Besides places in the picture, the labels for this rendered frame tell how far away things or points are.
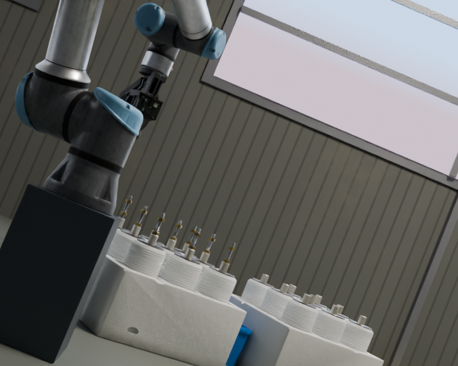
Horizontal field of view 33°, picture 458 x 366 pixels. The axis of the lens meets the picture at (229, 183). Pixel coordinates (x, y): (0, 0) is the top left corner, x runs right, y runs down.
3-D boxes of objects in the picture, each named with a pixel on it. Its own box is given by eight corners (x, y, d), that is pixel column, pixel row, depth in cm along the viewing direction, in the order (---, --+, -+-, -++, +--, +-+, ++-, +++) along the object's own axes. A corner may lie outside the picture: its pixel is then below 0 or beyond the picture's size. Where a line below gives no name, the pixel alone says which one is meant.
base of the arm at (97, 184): (108, 216, 152) (129, 169, 153) (36, 186, 151) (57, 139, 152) (115, 216, 167) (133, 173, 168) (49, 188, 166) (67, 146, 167)
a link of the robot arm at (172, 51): (157, 6, 197) (169, 19, 205) (140, 46, 197) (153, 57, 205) (184, 15, 195) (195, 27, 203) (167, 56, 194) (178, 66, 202)
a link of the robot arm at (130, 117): (109, 161, 152) (136, 98, 153) (53, 139, 156) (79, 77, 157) (132, 173, 164) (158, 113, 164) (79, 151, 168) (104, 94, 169)
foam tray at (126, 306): (222, 373, 212) (247, 311, 213) (97, 336, 192) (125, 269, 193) (162, 329, 245) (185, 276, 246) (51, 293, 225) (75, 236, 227)
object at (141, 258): (145, 320, 200) (171, 255, 201) (111, 308, 196) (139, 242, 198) (134, 310, 209) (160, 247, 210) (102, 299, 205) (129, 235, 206)
